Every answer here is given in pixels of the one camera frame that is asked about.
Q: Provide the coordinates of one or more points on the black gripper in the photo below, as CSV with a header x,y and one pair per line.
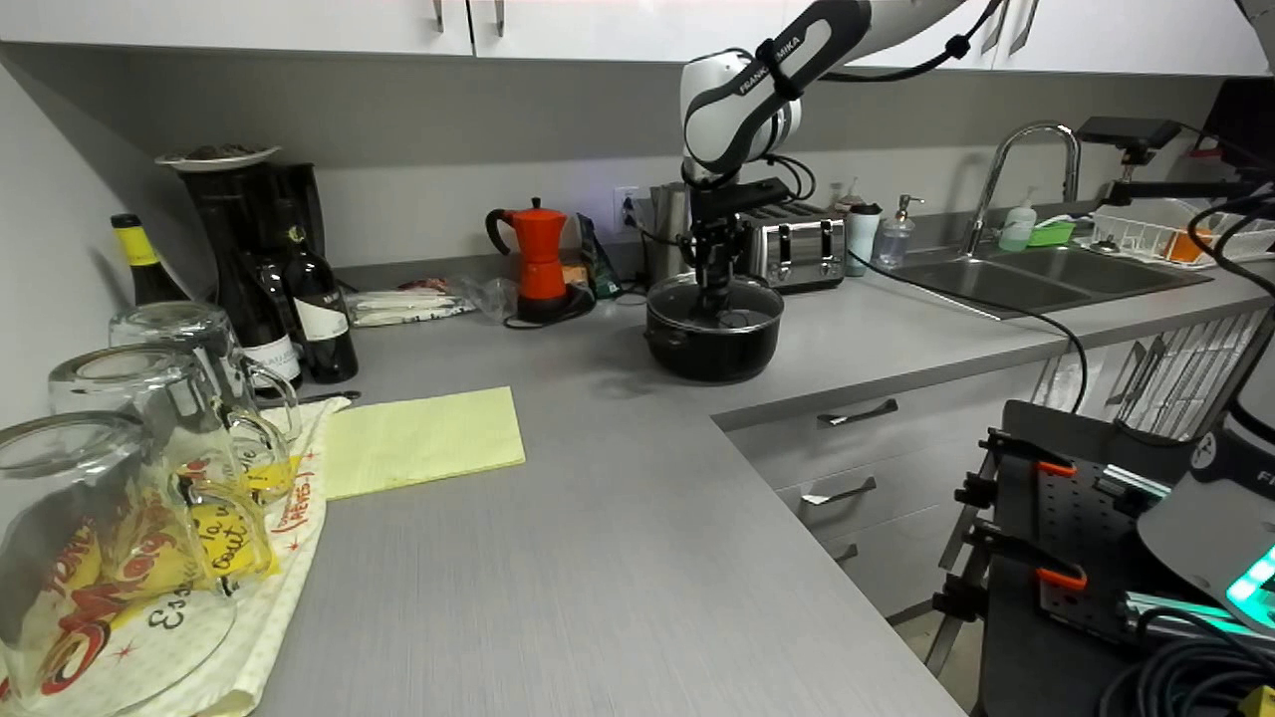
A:
x,y
720,237

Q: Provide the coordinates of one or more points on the gray robot base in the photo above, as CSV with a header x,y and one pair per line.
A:
x,y
1201,530

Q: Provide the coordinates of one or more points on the black cooking pot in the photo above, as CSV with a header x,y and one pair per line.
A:
x,y
720,358

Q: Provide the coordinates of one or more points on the red moka pot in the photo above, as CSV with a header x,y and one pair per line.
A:
x,y
540,260

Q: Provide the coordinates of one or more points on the stainless steel kettle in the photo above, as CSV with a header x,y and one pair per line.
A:
x,y
665,240

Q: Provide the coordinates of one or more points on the stainless steel toaster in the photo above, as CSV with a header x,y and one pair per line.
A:
x,y
800,248

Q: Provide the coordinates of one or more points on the white cup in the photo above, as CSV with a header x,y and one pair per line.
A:
x,y
864,231

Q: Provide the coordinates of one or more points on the white soap dispenser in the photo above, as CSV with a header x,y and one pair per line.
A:
x,y
902,229

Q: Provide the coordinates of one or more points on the steel kitchen faucet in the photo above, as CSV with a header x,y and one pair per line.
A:
x,y
989,186

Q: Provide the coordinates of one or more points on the steel sink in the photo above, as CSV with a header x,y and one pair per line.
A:
x,y
1010,279

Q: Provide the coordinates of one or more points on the green soap bottle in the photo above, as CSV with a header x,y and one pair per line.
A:
x,y
1019,229

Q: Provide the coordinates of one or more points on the folded white cloth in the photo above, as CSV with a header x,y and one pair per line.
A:
x,y
400,306

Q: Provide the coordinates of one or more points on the yellow cloth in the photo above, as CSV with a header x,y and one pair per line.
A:
x,y
421,445

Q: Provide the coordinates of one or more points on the green sponge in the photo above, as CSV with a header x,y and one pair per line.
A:
x,y
1052,231

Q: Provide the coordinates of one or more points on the white dish rack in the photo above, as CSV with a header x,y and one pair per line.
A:
x,y
1128,231

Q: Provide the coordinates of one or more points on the ribbed gray cabinet front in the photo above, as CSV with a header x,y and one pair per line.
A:
x,y
1168,379

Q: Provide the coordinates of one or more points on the orange container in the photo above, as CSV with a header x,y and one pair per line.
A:
x,y
1185,244

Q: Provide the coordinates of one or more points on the black coffee machine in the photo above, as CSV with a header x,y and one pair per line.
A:
x,y
245,224

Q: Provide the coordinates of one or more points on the printed kitchen towel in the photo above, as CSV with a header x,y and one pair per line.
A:
x,y
285,557

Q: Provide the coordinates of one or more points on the white plate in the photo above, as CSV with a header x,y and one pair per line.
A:
x,y
222,159

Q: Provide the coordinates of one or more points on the clear drinking glass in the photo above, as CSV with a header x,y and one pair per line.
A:
x,y
182,324
135,382

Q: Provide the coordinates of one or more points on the dark wine bottle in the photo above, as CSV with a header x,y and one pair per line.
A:
x,y
143,264

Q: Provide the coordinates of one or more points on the large printed drinking glass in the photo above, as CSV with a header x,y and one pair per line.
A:
x,y
81,571

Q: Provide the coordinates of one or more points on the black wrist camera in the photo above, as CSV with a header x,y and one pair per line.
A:
x,y
764,195

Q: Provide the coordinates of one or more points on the white wall socket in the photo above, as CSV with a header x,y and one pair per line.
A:
x,y
633,212

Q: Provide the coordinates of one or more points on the black camera on stand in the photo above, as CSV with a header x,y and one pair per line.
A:
x,y
1127,127

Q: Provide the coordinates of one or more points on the aluminium rail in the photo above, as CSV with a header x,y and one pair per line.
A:
x,y
1181,616

